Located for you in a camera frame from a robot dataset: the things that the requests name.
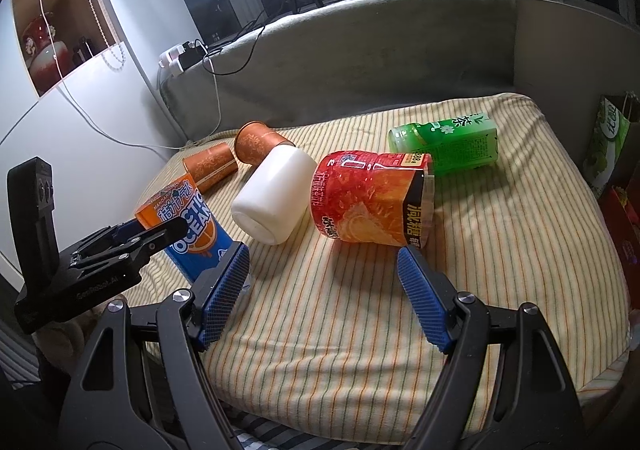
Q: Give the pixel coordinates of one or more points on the orange and blue drink carton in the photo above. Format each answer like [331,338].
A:
[192,230]

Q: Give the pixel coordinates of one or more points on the red instant noodle cup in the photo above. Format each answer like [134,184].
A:
[367,200]

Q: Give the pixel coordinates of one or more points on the black power adapter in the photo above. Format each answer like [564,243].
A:
[192,57]

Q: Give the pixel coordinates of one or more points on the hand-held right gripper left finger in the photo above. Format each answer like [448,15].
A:
[226,292]

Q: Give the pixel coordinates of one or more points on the red ceramic pot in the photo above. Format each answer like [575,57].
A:
[42,50]

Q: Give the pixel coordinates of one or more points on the wooden wall shelf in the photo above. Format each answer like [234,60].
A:
[65,15]

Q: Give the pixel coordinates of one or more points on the white power strip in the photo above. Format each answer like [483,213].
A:
[170,60]

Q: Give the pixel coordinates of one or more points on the red box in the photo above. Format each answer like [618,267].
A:
[622,225]

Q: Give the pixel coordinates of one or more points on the green tea carton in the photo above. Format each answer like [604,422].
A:
[450,142]

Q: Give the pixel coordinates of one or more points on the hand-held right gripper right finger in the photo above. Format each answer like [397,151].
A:
[425,297]

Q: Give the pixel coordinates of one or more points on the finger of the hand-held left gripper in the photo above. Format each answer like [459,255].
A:
[127,229]
[165,232]

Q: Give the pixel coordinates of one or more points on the green paper bag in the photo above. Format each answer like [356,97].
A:
[607,145]

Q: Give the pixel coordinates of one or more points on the small dark jar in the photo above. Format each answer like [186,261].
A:
[82,50]

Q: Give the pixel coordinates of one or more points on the orange patterned cup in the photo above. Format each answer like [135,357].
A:
[210,165]
[257,142]

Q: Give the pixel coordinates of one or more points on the grey sofa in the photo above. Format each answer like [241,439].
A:
[400,55]

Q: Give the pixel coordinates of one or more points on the white cup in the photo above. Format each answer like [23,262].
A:
[275,192]

